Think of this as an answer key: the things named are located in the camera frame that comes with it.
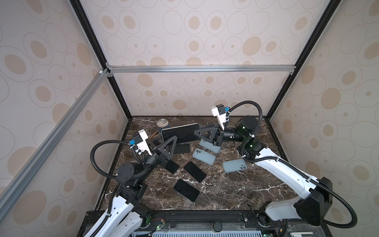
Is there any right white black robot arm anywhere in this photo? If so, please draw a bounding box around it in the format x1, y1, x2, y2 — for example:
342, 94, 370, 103
193, 100, 358, 229

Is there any left diagonal aluminium rail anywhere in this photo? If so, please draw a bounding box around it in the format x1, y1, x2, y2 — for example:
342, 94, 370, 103
1, 68, 110, 222

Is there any light blue phone right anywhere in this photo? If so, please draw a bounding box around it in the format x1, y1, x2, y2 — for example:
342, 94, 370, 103
223, 159, 248, 173

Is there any light blue phone middle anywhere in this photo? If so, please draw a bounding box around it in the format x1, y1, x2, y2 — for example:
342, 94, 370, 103
192, 149, 216, 166

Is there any light blue phone far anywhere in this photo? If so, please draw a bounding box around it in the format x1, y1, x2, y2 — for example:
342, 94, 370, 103
199, 139, 221, 154

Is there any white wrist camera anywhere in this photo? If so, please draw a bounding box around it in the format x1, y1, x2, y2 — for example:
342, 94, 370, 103
211, 104, 230, 130
129, 129, 153, 156

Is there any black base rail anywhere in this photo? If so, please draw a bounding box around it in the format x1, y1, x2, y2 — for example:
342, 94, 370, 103
77, 209, 332, 237

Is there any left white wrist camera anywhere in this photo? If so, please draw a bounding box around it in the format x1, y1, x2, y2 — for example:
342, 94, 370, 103
129, 129, 153, 156

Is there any blue white tin can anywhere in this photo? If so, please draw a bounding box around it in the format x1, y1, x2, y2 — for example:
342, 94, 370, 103
157, 118, 169, 129

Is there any black phone case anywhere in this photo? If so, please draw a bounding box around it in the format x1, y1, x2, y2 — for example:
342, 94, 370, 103
172, 143, 190, 154

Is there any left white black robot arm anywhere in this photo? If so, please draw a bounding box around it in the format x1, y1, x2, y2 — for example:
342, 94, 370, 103
86, 136, 178, 237

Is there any black phone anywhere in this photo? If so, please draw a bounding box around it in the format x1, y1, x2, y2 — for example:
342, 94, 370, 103
184, 162, 207, 183
165, 161, 180, 174
174, 179, 200, 202
161, 123, 200, 144

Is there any light blue phone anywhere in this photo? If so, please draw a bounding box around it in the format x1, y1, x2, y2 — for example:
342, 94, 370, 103
192, 149, 216, 166
199, 139, 221, 154
223, 159, 248, 173

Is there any horizontal aluminium rail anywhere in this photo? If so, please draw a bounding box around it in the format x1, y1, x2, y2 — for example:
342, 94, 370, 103
109, 65, 296, 74

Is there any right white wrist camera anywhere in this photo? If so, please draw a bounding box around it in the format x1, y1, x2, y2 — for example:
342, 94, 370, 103
211, 104, 230, 130

